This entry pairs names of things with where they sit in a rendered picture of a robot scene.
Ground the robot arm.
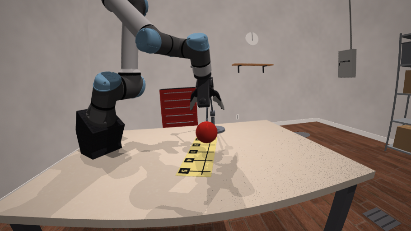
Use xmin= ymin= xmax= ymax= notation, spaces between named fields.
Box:
xmin=85 ymin=0 xmax=212 ymax=128

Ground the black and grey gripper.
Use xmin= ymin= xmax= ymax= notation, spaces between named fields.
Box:
xmin=190 ymin=72 xmax=224 ymax=110

